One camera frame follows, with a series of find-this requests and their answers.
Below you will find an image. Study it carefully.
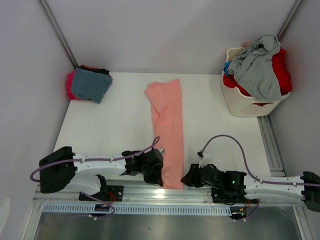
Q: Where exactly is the pink t shirt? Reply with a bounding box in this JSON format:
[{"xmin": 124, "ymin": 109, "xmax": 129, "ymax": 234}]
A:
[{"xmin": 144, "ymin": 79, "xmax": 185, "ymax": 189}]

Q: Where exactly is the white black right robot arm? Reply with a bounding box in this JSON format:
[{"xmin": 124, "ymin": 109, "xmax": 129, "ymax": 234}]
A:
[{"xmin": 181, "ymin": 164, "xmax": 320, "ymax": 213}]

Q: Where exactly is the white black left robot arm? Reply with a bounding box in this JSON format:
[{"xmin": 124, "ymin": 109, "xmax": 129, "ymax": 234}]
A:
[{"xmin": 39, "ymin": 146, "xmax": 165, "ymax": 201}]

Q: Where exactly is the white perforated laundry basket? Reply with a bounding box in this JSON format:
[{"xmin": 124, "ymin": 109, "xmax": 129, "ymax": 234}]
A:
[{"xmin": 222, "ymin": 47, "xmax": 293, "ymax": 117}]

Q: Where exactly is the folded teal t shirt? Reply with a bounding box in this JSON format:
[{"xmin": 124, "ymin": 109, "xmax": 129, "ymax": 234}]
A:
[{"xmin": 75, "ymin": 67, "xmax": 113, "ymax": 104}]

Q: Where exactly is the folded black t shirt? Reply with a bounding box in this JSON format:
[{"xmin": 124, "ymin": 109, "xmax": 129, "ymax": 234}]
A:
[{"xmin": 79, "ymin": 65, "xmax": 110, "ymax": 76}]

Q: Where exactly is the blue garment in basket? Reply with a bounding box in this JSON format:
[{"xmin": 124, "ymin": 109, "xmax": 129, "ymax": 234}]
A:
[{"xmin": 223, "ymin": 61, "xmax": 231, "ymax": 77}]

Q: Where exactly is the folded magenta t shirt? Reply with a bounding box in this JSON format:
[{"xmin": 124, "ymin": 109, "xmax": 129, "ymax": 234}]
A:
[{"xmin": 65, "ymin": 70, "xmax": 85, "ymax": 101}]

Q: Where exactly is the grey t shirt in basket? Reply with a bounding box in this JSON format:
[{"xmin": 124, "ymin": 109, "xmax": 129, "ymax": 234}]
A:
[{"xmin": 227, "ymin": 35, "xmax": 282, "ymax": 101}]

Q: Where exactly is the red t shirt in basket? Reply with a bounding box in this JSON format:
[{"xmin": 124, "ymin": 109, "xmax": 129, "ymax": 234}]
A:
[{"xmin": 222, "ymin": 46, "xmax": 293, "ymax": 108}]

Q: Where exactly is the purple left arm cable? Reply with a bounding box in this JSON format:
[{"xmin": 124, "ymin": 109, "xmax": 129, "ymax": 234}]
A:
[{"xmin": 29, "ymin": 135, "xmax": 161, "ymax": 223}]

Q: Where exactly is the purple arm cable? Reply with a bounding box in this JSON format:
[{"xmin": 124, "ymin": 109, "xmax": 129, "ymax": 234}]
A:
[
  {"xmin": 198, "ymin": 134, "xmax": 320, "ymax": 223},
  {"xmin": 29, "ymin": 135, "xmax": 161, "ymax": 223}
]

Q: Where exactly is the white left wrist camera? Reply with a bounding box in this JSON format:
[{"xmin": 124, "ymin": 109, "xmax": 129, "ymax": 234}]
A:
[{"xmin": 156, "ymin": 148, "xmax": 165, "ymax": 155}]

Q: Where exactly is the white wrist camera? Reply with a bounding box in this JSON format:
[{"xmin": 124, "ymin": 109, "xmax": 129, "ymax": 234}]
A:
[
  {"xmin": 197, "ymin": 150, "xmax": 212, "ymax": 168},
  {"xmin": 156, "ymin": 148, "xmax": 165, "ymax": 155}
]

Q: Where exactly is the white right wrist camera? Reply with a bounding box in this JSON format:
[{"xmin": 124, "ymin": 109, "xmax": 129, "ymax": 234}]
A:
[{"xmin": 197, "ymin": 150, "xmax": 212, "ymax": 168}]

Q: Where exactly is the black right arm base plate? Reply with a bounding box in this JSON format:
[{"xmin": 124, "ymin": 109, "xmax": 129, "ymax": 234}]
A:
[{"xmin": 210, "ymin": 187, "xmax": 248, "ymax": 206}]

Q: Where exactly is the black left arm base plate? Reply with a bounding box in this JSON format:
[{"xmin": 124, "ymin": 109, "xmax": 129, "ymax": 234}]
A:
[{"xmin": 90, "ymin": 185, "xmax": 124, "ymax": 202}]

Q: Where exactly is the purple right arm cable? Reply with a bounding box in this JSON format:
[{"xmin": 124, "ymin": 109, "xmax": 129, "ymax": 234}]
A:
[{"xmin": 198, "ymin": 134, "xmax": 320, "ymax": 223}]

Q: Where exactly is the white slotted cable duct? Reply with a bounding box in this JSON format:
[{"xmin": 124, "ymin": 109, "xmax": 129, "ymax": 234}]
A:
[{"xmin": 42, "ymin": 203, "xmax": 232, "ymax": 216}]

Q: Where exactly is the left corner aluminium post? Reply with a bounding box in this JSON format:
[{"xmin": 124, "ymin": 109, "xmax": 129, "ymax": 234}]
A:
[{"xmin": 37, "ymin": 0, "xmax": 79, "ymax": 69}]

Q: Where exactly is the corner aluminium post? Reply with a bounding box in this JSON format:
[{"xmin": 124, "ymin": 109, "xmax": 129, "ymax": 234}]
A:
[
  {"xmin": 276, "ymin": 0, "xmax": 305, "ymax": 41},
  {"xmin": 37, "ymin": 0, "xmax": 79, "ymax": 69}
]

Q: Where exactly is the right corner aluminium post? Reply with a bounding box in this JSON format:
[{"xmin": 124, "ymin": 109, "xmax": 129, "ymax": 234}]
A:
[{"xmin": 276, "ymin": 0, "xmax": 305, "ymax": 41}]

